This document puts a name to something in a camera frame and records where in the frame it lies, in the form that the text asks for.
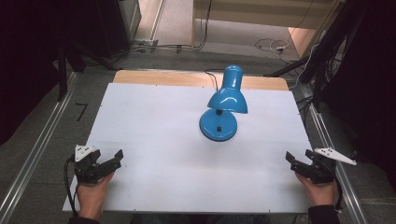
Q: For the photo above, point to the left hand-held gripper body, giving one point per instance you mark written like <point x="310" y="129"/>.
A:
<point x="90" y="169"/>

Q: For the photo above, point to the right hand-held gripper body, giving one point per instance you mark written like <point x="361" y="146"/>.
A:
<point x="317" y="169"/>

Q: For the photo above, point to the person's right hand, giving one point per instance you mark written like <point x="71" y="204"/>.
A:
<point x="319" y="193"/>

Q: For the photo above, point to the person's left hand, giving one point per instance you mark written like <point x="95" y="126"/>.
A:
<point x="92" y="196"/>

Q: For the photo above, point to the blue desk lamp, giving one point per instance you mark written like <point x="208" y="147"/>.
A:
<point x="225" y="102"/>

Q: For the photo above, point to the black metal stand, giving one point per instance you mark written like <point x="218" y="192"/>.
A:
<point x="62" y="74"/>

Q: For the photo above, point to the black tripod stand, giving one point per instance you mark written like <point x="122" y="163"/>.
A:
<point x="320" y="56"/>

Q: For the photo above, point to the grey power strip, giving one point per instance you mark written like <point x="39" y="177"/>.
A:
<point x="144" y="43"/>

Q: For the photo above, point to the dark cabinet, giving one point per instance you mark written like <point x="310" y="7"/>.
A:
<point x="109" y="25"/>

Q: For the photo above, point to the light wooden furniture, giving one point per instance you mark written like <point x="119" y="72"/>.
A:
<point x="258" y="12"/>

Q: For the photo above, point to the metal floor rail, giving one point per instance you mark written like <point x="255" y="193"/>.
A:
<point x="339" y="174"/>
<point x="34" y="149"/>

